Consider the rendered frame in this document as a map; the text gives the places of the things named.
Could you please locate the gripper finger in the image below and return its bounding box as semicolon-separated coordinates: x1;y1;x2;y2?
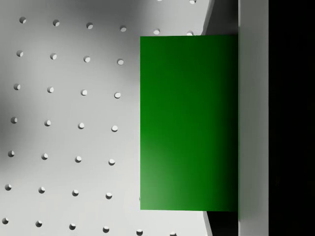
204;0;239;37
205;210;239;236

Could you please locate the green mug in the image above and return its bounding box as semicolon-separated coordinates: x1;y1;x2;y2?
140;35;239;212

